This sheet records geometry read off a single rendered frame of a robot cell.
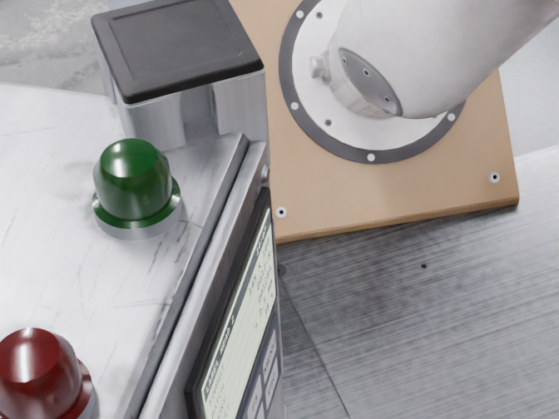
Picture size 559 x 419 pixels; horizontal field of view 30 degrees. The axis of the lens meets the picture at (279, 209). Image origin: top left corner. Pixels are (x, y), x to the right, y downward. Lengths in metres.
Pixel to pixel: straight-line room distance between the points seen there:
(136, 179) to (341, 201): 0.88
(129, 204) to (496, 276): 0.88
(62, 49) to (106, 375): 2.63
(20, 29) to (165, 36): 2.67
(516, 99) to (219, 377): 1.08
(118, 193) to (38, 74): 2.53
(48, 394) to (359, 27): 0.55
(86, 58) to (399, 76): 2.12
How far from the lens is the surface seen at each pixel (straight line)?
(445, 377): 1.06
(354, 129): 1.17
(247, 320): 0.33
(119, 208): 0.30
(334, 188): 1.17
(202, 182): 0.32
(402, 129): 1.18
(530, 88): 1.38
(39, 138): 0.34
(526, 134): 1.31
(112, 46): 0.33
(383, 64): 0.77
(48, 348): 0.26
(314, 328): 1.09
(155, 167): 0.29
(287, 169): 1.16
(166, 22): 0.34
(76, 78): 2.79
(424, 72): 0.75
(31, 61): 2.87
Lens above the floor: 1.70
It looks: 46 degrees down
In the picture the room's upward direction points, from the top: 3 degrees counter-clockwise
